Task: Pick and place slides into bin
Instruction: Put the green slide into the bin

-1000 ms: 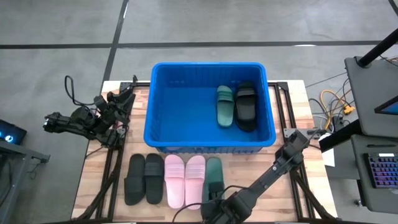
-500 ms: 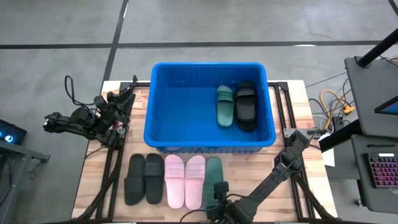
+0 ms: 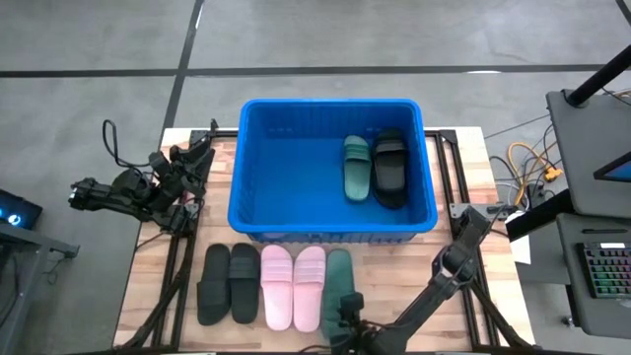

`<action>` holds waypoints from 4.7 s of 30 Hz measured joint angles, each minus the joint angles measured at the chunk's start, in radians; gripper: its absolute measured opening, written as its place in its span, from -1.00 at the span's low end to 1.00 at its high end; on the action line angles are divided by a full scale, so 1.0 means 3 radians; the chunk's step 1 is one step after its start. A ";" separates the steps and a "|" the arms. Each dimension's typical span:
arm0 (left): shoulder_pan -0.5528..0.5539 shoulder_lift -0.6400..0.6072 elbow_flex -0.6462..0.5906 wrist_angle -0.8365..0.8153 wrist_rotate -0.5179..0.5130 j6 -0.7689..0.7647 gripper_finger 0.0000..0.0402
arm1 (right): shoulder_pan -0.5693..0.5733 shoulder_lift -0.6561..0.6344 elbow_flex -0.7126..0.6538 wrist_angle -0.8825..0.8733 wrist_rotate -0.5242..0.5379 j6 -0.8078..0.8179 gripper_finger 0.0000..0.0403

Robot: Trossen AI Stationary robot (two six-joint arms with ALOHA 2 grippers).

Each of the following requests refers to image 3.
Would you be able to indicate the white paper sheet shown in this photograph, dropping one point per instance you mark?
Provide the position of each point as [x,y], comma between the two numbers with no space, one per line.
[521,249]

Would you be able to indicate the pink rubber slide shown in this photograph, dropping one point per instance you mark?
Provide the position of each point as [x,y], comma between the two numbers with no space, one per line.
[277,301]
[309,305]

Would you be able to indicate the blue plastic bin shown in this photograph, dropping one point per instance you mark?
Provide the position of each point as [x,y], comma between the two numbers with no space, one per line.
[296,187]

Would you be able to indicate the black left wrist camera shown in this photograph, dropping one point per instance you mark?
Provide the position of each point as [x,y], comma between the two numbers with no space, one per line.
[159,163]

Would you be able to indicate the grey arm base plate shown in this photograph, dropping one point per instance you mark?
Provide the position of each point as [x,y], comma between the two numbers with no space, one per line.
[458,211]

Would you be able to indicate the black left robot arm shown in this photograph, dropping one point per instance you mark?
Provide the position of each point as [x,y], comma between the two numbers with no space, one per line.
[106,194]

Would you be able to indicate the black monitor blue screen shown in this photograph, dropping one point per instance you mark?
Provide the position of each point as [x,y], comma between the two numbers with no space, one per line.
[618,170]

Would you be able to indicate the black support bar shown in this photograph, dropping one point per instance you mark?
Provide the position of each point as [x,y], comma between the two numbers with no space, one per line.
[542,219]

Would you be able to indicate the black diagonal pole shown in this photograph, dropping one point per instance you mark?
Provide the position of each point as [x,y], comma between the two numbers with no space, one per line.
[599,74]

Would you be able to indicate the grey metal stand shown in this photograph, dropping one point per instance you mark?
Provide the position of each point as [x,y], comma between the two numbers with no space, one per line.
[29,239]

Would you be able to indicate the black aluminium table frame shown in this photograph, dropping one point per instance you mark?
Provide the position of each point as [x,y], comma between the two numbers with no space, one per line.
[446,134]

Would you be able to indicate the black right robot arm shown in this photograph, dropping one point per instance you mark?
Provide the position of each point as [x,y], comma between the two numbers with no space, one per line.
[424,301]

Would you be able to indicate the backlit black keyboard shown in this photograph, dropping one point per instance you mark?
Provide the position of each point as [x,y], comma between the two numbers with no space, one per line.
[609,271]

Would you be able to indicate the green rubber slide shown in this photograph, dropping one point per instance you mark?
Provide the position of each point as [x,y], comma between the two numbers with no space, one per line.
[337,268]
[357,182]

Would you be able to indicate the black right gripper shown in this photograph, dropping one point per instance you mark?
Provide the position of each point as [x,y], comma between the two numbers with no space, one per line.
[362,340]

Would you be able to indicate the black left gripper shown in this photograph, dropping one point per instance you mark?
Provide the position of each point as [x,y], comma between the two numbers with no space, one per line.
[181,177]

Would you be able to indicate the black computer blue light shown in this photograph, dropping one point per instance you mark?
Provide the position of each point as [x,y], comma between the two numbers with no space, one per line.
[20,209]

